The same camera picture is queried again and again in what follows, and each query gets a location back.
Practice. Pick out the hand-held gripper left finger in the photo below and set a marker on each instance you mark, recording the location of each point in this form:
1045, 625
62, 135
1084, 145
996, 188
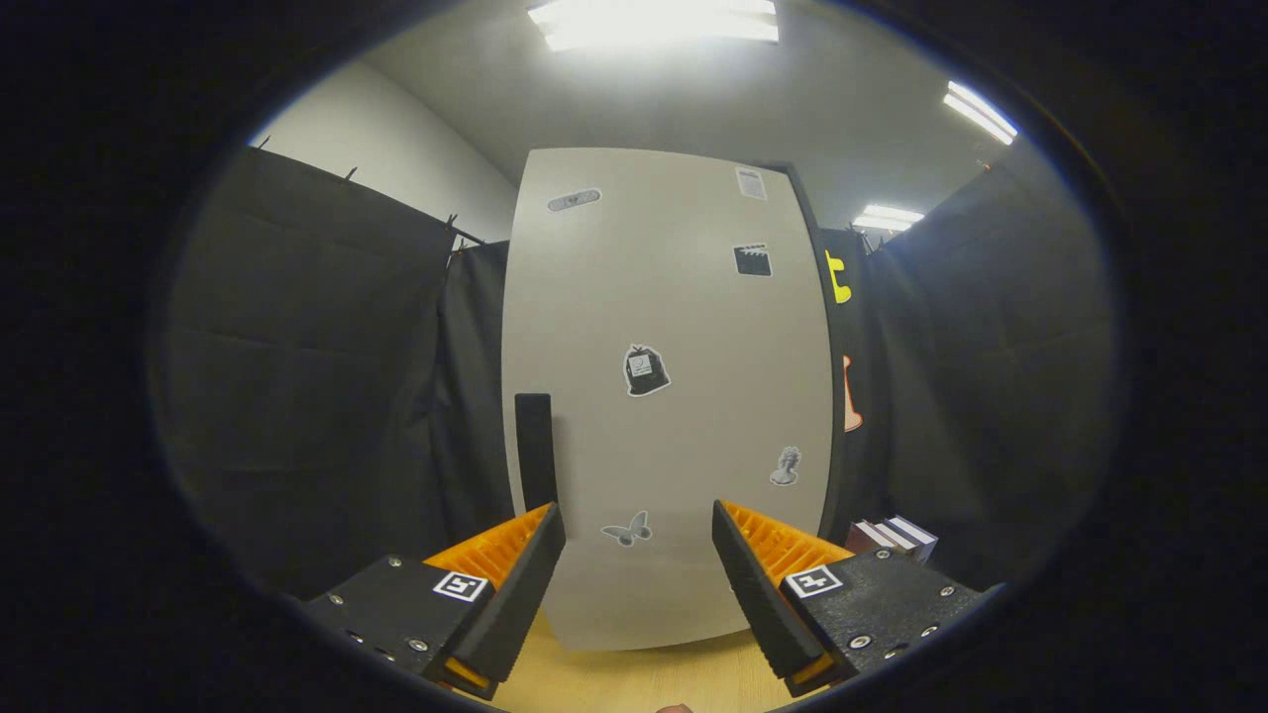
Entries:
515, 604

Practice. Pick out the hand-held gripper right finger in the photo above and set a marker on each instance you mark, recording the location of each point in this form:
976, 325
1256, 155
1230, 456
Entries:
768, 604

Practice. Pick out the white spine book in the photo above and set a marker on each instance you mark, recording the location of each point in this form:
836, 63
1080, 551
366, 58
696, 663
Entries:
894, 538

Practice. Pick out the black backdrop cloth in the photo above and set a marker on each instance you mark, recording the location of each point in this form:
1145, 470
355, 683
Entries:
317, 376

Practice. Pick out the beige cabinet door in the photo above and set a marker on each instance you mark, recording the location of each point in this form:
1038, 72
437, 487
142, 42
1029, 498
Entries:
684, 317

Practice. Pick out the dark grey cabinet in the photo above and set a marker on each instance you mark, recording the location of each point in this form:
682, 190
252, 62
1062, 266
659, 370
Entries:
838, 416

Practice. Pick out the narrow ceiling light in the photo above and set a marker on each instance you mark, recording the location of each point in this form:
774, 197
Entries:
981, 112
889, 218

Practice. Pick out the large ceiling light panel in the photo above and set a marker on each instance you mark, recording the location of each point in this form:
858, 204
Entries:
654, 24

